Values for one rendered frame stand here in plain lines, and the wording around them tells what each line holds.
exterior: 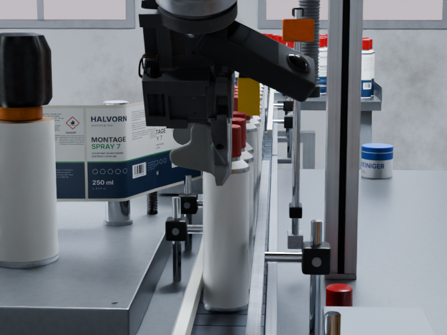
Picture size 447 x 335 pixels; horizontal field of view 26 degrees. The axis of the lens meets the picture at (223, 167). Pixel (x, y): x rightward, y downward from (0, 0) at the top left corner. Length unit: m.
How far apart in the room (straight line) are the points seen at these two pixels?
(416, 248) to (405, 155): 4.27
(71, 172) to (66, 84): 4.42
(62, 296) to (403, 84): 4.74
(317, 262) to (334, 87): 0.40
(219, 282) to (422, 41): 4.77
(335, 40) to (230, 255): 0.40
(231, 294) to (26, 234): 0.32
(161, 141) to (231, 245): 0.52
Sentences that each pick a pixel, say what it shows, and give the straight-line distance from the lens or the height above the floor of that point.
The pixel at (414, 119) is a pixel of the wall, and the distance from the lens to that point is 5.81.
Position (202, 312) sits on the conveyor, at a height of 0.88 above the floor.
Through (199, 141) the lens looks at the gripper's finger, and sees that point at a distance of 0.93.
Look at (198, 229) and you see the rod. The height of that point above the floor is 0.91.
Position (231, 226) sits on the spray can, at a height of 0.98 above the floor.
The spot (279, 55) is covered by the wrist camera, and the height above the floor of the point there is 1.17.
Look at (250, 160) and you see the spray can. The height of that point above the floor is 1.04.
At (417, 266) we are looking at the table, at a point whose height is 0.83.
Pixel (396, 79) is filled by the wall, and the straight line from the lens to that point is 5.77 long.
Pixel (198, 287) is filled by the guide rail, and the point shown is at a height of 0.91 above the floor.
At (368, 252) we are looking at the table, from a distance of 1.54.
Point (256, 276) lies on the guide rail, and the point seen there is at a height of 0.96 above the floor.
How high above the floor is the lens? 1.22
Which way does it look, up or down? 10 degrees down
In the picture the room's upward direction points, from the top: straight up
